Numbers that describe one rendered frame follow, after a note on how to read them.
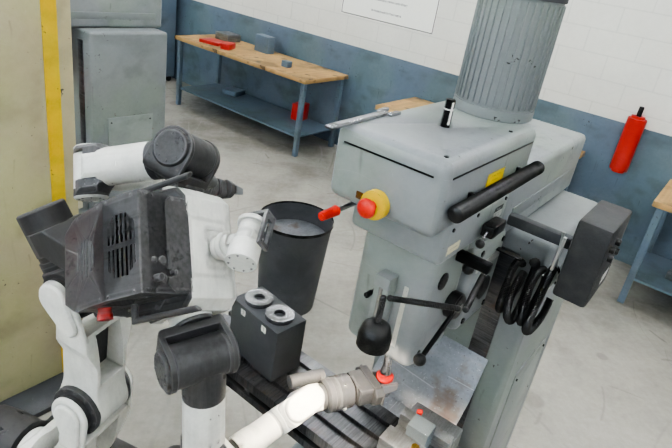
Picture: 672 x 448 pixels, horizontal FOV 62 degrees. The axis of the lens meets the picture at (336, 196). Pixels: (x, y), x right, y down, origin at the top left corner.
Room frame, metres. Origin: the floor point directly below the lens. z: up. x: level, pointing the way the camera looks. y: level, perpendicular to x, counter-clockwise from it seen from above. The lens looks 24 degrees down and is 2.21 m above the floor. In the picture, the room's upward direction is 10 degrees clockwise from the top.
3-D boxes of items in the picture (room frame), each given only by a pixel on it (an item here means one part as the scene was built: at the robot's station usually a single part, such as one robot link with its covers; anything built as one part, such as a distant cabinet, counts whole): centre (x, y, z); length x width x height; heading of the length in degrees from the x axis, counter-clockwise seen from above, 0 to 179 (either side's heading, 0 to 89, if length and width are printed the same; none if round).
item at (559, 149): (1.60, -0.49, 1.66); 0.80 x 0.23 x 0.20; 145
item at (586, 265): (1.25, -0.66, 1.62); 0.20 x 0.09 x 0.21; 145
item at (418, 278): (1.19, -0.21, 1.47); 0.21 x 0.19 x 0.32; 55
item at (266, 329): (1.44, 0.15, 1.07); 0.22 x 0.12 x 0.20; 50
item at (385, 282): (1.10, -0.15, 1.44); 0.04 x 0.04 x 0.21; 55
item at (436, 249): (1.23, -0.23, 1.68); 0.34 x 0.24 x 0.10; 145
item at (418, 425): (1.11, -0.32, 1.08); 0.06 x 0.05 x 0.06; 58
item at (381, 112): (1.13, -0.03, 1.89); 0.24 x 0.04 x 0.01; 147
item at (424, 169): (1.20, -0.22, 1.81); 0.47 x 0.26 x 0.16; 145
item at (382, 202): (1.00, -0.08, 1.76); 0.06 x 0.02 x 0.06; 55
